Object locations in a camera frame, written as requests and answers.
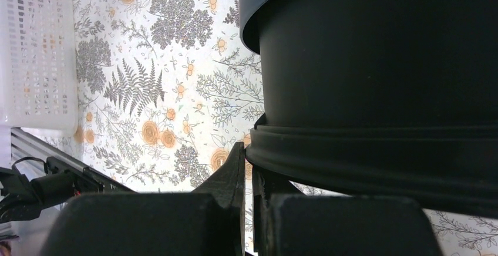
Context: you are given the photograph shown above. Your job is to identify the floral table mat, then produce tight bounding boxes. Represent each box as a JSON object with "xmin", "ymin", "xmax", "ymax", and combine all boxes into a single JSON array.
[{"xmin": 23, "ymin": 0, "xmax": 498, "ymax": 256}]

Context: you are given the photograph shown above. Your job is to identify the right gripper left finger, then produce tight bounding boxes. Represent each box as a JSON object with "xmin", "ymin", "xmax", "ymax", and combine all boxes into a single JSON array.
[{"xmin": 40, "ymin": 142, "xmax": 245, "ymax": 255}]

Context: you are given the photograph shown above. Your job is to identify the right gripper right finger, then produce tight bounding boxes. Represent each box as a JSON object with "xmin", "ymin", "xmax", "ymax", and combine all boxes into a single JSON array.
[{"xmin": 253, "ymin": 168, "xmax": 443, "ymax": 255}]

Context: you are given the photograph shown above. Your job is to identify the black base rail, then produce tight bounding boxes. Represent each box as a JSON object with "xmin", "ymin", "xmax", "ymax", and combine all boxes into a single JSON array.
[{"xmin": 11, "ymin": 128, "xmax": 132, "ymax": 193}]

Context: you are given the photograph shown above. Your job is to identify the white plastic basket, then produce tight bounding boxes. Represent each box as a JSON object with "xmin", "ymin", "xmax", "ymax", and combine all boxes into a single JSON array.
[{"xmin": 1, "ymin": 0, "xmax": 78, "ymax": 136}]

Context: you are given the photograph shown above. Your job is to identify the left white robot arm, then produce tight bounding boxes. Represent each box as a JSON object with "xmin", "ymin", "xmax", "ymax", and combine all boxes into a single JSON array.
[{"xmin": 1, "ymin": 157, "xmax": 105, "ymax": 224}]

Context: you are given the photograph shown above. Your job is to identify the dark blue round bin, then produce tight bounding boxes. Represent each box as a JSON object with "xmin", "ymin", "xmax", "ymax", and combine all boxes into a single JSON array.
[{"xmin": 239, "ymin": 0, "xmax": 497, "ymax": 218}]

